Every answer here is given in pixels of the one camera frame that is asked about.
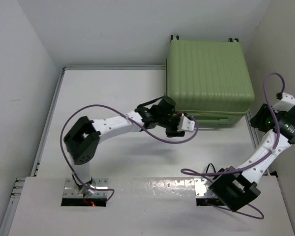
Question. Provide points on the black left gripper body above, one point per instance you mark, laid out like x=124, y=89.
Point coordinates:
x=170, y=122

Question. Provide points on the green suitcase blue lining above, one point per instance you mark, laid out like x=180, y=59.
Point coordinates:
x=209, y=80

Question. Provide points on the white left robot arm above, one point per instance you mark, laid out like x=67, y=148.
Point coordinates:
x=86, y=134

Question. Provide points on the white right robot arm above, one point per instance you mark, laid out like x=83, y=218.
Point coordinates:
x=237, y=187

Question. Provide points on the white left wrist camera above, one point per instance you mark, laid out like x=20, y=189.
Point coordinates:
x=186, y=124

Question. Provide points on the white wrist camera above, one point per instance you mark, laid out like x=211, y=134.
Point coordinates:
x=285, y=102
x=186, y=124

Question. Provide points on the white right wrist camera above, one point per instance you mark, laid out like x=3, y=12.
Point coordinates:
x=285, y=102

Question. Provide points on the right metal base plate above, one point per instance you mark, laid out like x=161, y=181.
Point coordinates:
x=201, y=188

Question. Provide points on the metal base plate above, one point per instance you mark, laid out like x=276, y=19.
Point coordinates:
x=201, y=188
x=96, y=188

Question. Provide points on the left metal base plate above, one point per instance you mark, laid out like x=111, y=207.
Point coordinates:
x=96, y=188

